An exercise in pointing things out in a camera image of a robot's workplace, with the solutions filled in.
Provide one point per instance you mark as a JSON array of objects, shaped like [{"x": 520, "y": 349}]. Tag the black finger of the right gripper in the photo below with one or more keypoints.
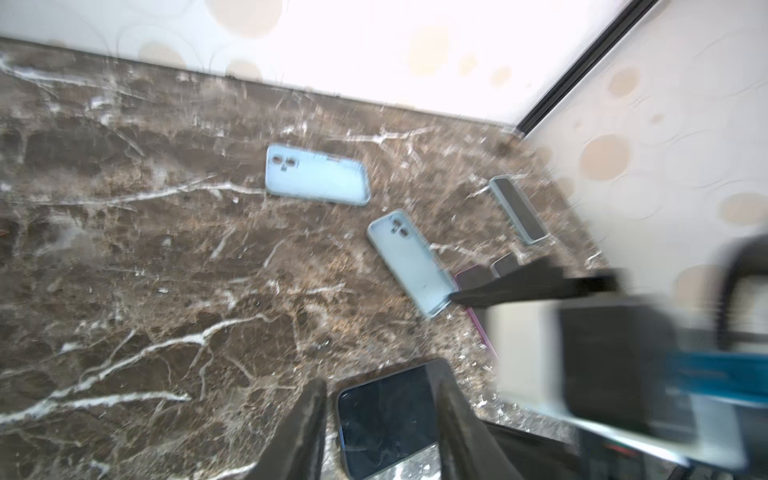
[{"x": 542, "y": 280}]

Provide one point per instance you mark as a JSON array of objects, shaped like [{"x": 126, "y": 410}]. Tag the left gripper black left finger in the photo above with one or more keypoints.
[{"x": 297, "y": 447}]

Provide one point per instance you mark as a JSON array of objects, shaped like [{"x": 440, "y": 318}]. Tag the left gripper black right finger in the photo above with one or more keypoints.
[{"x": 466, "y": 447}]

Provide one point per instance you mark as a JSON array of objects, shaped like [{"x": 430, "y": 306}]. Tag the light blue case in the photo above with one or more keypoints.
[
  {"x": 300, "y": 173},
  {"x": 409, "y": 258},
  {"x": 519, "y": 210}
]

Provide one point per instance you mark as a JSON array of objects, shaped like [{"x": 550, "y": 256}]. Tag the black phone front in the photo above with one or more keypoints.
[{"x": 387, "y": 420}]

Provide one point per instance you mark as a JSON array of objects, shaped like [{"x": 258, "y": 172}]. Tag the black phone case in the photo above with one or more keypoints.
[{"x": 390, "y": 420}]

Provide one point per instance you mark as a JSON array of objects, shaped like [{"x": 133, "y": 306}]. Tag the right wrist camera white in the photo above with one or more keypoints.
[{"x": 616, "y": 368}]

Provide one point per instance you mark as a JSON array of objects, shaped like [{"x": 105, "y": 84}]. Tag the right black frame post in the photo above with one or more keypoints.
[{"x": 627, "y": 18}]

